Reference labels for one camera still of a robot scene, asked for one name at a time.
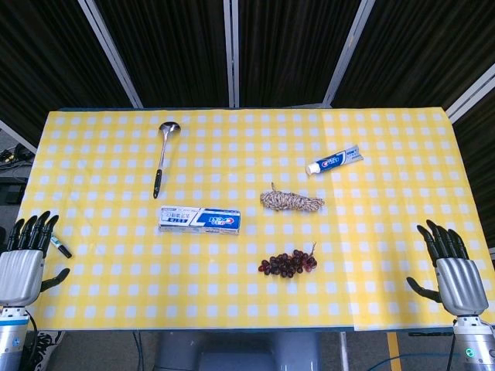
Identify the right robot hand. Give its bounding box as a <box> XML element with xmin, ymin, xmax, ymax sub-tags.
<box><xmin>405</xmin><ymin>219</ymin><xmax>490</xmax><ymax>317</ymax></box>

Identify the yellow white checkered tablecloth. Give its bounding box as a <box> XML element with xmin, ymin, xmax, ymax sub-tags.
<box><xmin>10</xmin><ymin>106</ymin><xmax>495</xmax><ymax>333</ymax></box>

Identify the blue white toothpaste box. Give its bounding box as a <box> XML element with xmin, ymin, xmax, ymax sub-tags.
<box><xmin>159</xmin><ymin>205</ymin><xmax>243</xmax><ymax>236</ymax></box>

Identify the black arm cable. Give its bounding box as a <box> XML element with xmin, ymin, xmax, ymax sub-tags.
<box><xmin>22</xmin><ymin>308</ymin><xmax>43</xmax><ymax>371</ymax></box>

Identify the steel ladle black handle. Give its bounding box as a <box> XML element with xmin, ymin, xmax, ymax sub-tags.
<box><xmin>152</xmin><ymin>121</ymin><xmax>182</xmax><ymax>200</ymax></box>

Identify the black marker pen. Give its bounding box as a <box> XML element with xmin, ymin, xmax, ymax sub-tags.
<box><xmin>49</xmin><ymin>233</ymin><xmax>73</xmax><ymax>260</ymax></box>

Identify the bunch of purple grapes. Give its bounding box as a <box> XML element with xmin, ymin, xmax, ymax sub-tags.
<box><xmin>258</xmin><ymin>242</ymin><xmax>319</xmax><ymax>279</ymax></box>

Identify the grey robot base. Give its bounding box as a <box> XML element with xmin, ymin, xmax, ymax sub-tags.
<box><xmin>153</xmin><ymin>330</ymin><xmax>321</xmax><ymax>371</ymax></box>

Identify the bundle of braided rope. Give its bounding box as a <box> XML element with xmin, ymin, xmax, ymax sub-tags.
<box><xmin>259</xmin><ymin>182</ymin><xmax>326</xmax><ymax>213</ymax></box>

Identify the blue white toothpaste tube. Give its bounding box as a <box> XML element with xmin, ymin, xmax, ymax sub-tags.
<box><xmin>306</xmin><ymin>145</ymin><xmax>365</xmax><ymax>176</ymax></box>

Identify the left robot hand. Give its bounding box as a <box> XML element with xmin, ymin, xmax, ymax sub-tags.
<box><xmin>0</xmin><ymin>210</ymin><xmax>71</xmax><ymax>308</ymax></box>

